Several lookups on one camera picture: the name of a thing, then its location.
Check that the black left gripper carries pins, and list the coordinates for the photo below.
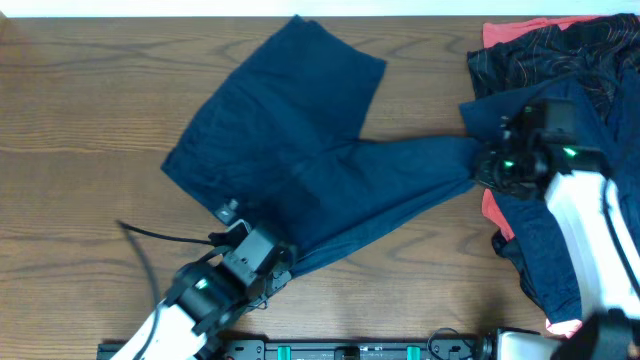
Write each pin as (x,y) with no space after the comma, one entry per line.
(283,273)

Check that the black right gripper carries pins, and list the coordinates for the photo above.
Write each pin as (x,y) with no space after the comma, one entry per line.
(486,172)

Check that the navy blue shorts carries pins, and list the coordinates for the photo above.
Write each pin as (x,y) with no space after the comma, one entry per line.
(281,137)

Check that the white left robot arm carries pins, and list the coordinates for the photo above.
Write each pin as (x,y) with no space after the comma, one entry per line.
(208,296)

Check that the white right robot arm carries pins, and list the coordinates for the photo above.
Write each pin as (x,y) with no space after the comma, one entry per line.
(578,191)

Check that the blue garment in pile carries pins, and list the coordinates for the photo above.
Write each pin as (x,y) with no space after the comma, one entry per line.
(541,255)

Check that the coral pink garment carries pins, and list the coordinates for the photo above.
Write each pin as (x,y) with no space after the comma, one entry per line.
(493,34)

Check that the black striped garment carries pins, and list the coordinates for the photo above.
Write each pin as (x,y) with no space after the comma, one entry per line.
(595,61)

